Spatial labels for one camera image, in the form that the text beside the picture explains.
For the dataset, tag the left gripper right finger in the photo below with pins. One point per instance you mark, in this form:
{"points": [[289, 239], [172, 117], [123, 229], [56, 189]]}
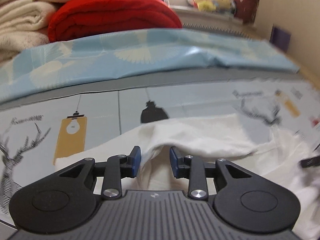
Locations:
{"points": [[192, 168]]}

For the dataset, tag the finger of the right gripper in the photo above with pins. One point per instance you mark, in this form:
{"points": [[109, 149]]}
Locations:
{"points": [[310, 162]]}

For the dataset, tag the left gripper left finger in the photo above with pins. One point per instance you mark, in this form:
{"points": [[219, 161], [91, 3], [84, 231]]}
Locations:
{"points": [[117, 168]]}

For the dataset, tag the white t-shirt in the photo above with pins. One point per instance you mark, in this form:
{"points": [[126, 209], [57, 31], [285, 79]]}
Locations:
{"points": [[213, 138]]}

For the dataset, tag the deer print grey bedsheet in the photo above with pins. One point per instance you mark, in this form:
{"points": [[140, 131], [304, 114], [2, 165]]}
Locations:
{"points": [[80, 123]]}

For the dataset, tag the light blue patterned sheet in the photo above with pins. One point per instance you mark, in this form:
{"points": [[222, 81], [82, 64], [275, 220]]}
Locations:
{"points": [[131, 53]]}

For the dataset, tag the purple box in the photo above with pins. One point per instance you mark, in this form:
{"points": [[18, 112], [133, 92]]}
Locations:
{"points": [[280, 38]]}

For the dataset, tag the red folded quilt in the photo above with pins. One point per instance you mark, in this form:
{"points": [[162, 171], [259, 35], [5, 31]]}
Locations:
{"points": [[83, 18]]}

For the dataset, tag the yellow plush toy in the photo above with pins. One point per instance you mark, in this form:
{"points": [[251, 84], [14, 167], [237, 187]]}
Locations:
{"points": [[212, 5]]}

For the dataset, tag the cream folded blanket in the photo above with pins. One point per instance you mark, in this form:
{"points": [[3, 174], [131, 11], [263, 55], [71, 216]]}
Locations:
{"points": [[24, 25]]}

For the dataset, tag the dark red cushion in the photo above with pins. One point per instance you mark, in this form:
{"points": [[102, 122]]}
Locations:
{"points": [[246, 10]]}

